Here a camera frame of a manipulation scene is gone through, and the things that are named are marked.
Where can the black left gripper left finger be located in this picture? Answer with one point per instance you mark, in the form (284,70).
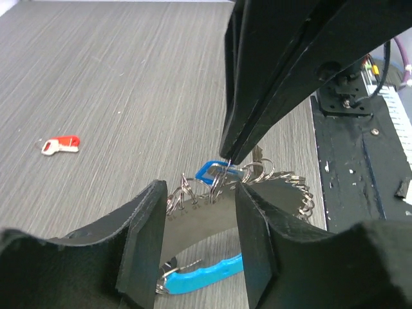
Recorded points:
(110,263)

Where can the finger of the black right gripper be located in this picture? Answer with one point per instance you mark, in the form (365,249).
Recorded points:
(334,36)
(258,35)

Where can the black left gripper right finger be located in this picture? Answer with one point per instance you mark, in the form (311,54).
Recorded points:
(289,263)

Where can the steel key organizer blue handle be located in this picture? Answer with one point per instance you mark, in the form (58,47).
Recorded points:
(197,211)

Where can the blue key tag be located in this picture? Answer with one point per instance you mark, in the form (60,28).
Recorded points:
(210,170)

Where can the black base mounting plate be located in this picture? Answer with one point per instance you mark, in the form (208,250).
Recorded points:
(361,161)

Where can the red tagged key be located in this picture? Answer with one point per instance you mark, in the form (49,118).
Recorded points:
(58,144)

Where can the white slotted cable duct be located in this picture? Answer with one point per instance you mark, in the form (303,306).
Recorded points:
(399,119)

